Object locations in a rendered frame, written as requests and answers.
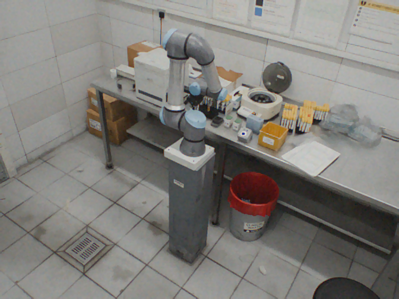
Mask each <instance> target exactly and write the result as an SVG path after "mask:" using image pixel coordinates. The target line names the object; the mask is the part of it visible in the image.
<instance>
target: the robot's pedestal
mask: <svg viewBox="0 0 399 299"><path fill-rule="evenodd" d="M214 161H215V153H212V154H211V155H210V156H209V157H208V158H207V159H206V160H205V161H204V162H203V163H202V164H201V165H200V166H199V167H197V168H196V169H195V170H192V169H190V168H187V167H185V166H183V165H181V164H179V163H177V162H175V161H173V160H171V159H169V250H170V251H171V252H173V253H174V254H176V255H178V256H179V257H181V258H182V259H184V260H186V261H187V262H189V263H190V264H191V263H192V262H193V261H194V260H195V259H196V257H197V256H198V255H199V254H200V252H201V251H202V250H203V248H204V247H205V246H206V242H207V231H208V220H209V213H210V202H211V190H212V184H213V173H214Z"/></svg>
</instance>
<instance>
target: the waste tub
mask: <svg viewBox="0 0 399 299"><path fill-rule="evenodd" d="M288 130H289V129H288V128H285V127H283V126H280V125H277V124H275V123H272V122H268V123H267V124H266V125H265V126H264V127H263V128H262V129H261V130H260V132H259V138H258V145H261V146H263V147H266V148H269V149H271V150H273V151H276V152H277V151H278V150H279V148H280V147H281V146H282V145H283V144H284V143H285V140H286V136H287V131H288Z"/></svg>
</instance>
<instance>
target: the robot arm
mask: <svg viewBox="0 0 399 299"><path fill-rule="evenodd" d="M163 49H164V50H165V51H167V57H168V58H169V60H170V62H169V84H168V96H167V102H166V103H165V104H164V106H163V107H162V108H161V111H160V120H161V122H162V124H164V125H166V126H168V127H171V128H174V129H177V130H179V131H182V132H183V140H182V142H181V143H180V147H179V150H180V152H181V153H182V154H183V155H185V156H188V157H200V156H202V155H204V154H205V150H206V146H205V142H204V134H205V126H206V117H205V115H204V114H203V113H202V112H200V111H198V110H191V109H190V108H192V109H193V108H195V106H197V105H199V104H200V103H201V102H202V101H203V98H204V97H205V96H208V97H211V98H214V99H217V100H221V101H223V100H225V99H226V97H227V89H225V88H222V86H221V82H220V79H219V75H218V73H217V69H216V65H215V63H214V58H215V56H214V52H213V50H212V48H211V46H210V44H209V43H208V42H207V41H206V39H205V38H203V37H202V36H201V35H199V34H196V33H191V32H188V31H185V30H181V29H176V28H171V29H170V30H168V31H167V33H166V34H165V35H164V38H163ZM189 58H193V59H195V60H196V62H197V64H198V65H200V67H201V69H202V73H203V76H201V77H200V78H199V79H197V80H196V81H195V82H193V83H192V84H191V85H190V86H189V87H187V86H185V71H186V61H187V60H188V59H189ZM184 93H188V94H190V95H189V96H188V97H187V98H186V100H185V101H184V103H183V94H184ZM185 108H186V109H188V111H185Z"/></svg>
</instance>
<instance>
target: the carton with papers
mask: <svg viewBox="0 0 399 299"><path fill-rule="evenodd" d="M216 69H217V73H218V76H219V79H220V82H221V86H222V88H225V89H227V93H228V94H230V93H231V92H232V91H234V90H235V89H237V88H238V87H239V86H240V85H241V86H242V80H243V73H238V72H235V71H232V70H231V69H230V70H229V71H227V70H226V69H224V68H223V67H222V66H216ZM201 76H203V74H201V75H200V76H198V77H197V79H199V78H200V77H201Z"/></svg>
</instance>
